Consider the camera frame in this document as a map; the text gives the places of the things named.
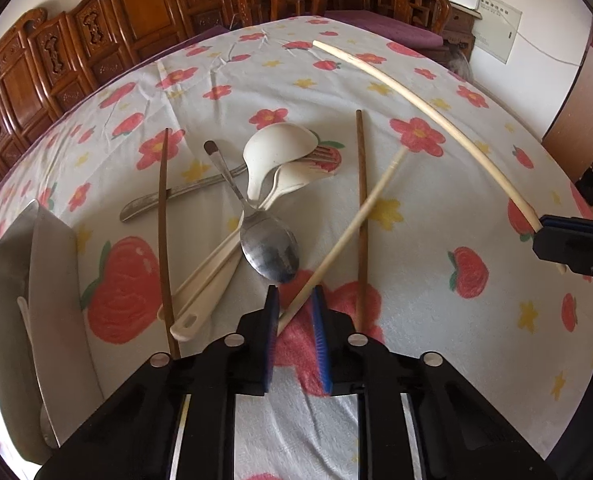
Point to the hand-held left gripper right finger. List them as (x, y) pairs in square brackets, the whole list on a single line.
[(321, 342)]

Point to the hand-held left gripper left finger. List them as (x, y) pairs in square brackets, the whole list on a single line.
[(271, 332)]

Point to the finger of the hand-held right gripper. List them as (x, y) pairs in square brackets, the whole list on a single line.
[(576, 222), (571, 247)]

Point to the metal spoon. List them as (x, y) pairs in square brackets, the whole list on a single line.
[(271, 250)]

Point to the light wooden chopstick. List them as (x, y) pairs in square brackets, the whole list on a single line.
[(426, 100), (346, 230)]

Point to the dark brown chopstick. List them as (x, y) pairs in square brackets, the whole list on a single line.
[(164, 240), (362, 220)]

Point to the cream plastic fork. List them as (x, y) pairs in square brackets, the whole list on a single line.
[(301, 175)]

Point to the large cream plastic spoon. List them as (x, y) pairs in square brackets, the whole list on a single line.
[(276, 155)]

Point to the metal tray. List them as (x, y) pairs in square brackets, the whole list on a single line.
[(51, 280)]

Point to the brown wooden cabinet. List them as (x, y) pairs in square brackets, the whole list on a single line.
[(583, 120)]

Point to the floral tablecloth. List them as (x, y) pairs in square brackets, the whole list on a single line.
[(451, 310)]

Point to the wooden side cabinet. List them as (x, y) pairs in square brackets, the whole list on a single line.
[(460, 30)]

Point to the purple cloth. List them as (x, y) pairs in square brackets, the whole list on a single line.
[(401, 30)]

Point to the wooden armchair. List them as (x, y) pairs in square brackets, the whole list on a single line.
[(261, 0)]

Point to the long carved wooden bench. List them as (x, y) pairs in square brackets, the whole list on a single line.
[(126, 5)]

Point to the white wall panel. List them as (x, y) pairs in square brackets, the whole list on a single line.
[(498, 25)]

